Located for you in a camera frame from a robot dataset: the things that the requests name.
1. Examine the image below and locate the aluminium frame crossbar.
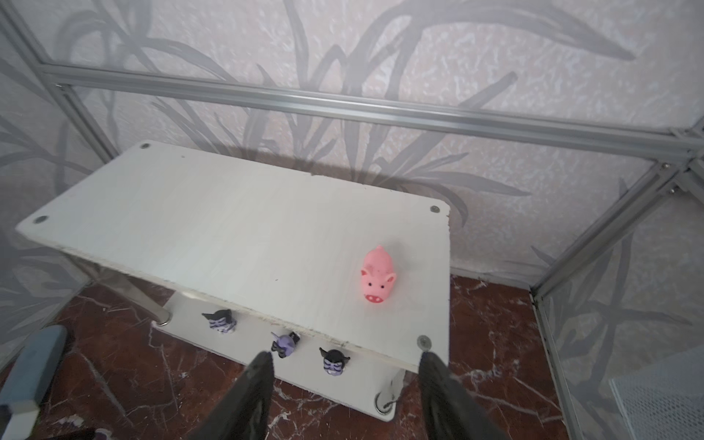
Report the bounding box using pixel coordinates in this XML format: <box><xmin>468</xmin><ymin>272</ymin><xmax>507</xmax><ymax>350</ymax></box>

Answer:
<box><xmin>40</xmin><ymin>64</ymin><xmax>703</xmax><ymax>162</ymax></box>

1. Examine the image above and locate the white two-tier shelf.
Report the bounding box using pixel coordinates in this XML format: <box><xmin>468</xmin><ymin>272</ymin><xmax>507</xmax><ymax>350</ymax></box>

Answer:
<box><xmin>16</xmin><ymin>141</ymin><xmax>450</xmax><ymax>422</ymax></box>

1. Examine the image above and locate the black purple figurine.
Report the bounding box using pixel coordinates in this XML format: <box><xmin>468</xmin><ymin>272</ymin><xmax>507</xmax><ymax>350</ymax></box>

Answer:
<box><xmin>202</xmin><ymin>309</ymin><xmax>238</xmax><ymax>334</ymax></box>
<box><xmin>319</xmin><ymin>348</ymin><xmax>351</xmax><ymax>377</ymax></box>

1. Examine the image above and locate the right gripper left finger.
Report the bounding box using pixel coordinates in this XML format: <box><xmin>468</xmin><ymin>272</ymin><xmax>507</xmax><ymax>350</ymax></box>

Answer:
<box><xmin>188</xmin><ymin>351</ymin><xmax>274</xmax><ymax>440</ymax></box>

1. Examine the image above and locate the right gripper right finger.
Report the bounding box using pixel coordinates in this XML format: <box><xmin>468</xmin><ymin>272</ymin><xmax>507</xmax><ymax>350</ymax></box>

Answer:
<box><xmin>419</xmin><ymin>352</ymin><xmax>508</xmax><ymax>440</ymax></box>

